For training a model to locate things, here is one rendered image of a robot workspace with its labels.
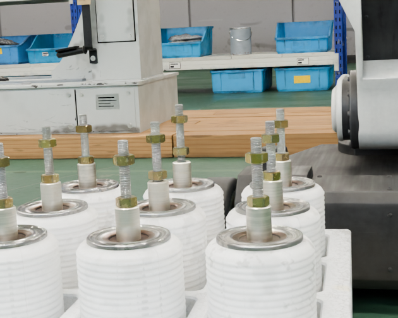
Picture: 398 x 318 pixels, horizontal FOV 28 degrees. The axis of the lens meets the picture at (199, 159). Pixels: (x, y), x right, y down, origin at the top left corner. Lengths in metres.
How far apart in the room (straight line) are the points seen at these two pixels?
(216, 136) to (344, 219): 1.58
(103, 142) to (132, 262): 2.17
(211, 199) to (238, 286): 0.26
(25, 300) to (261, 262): 0.22
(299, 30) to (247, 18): 3.35
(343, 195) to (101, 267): 0.57
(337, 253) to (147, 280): 0.29
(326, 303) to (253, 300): 0.11
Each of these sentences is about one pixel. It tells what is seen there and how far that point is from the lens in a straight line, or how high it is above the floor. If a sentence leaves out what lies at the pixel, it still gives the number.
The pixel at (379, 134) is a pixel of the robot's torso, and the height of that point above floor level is 0.24.
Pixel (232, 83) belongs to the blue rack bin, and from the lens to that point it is 5.46.
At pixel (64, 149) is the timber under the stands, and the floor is 0.03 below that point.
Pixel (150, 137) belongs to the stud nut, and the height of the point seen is 0.33.
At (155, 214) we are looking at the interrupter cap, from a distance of 0.79.
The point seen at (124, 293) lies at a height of 0.22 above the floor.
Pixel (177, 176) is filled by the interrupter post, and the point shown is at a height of 0.26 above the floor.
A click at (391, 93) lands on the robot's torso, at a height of 0.31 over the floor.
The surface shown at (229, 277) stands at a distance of 0.66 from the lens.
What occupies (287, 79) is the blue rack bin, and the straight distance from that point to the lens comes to 5.41.
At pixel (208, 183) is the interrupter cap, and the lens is 0.94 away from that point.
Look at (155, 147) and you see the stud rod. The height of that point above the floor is 0.32.
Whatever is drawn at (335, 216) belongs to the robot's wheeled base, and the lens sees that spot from 1.18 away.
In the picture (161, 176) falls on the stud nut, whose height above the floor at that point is 0.29.
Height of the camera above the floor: 0.43
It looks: 9 degrees down
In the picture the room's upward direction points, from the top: 3 degrees counter-clockwise
